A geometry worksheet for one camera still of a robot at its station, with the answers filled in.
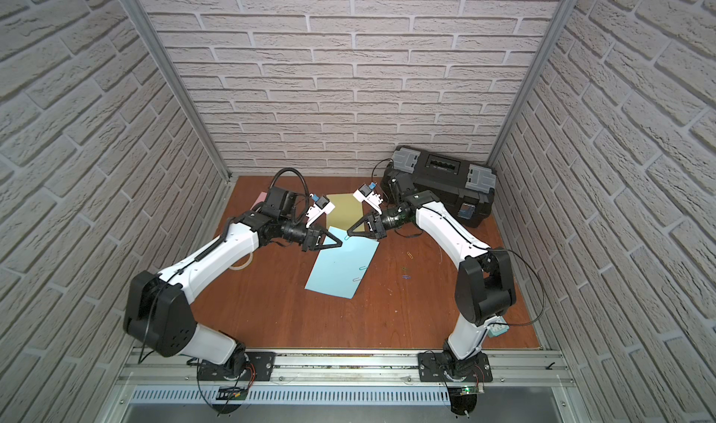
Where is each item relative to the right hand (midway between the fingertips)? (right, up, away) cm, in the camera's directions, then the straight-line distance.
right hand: (357, 232), depth 75 cm
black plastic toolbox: (+36, +13, +17) cm, 42 cm away
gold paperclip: (+18, -10, +21) cm, 29 cm away
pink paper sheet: (-41, +10, +37) cm, 56 cm away
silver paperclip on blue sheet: (+1, -10, +1) cm, 11 cm away
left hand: (-4, -2, -2) cm, 5 cm away
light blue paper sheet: (-5, -10, -1) cm, 12 cm away
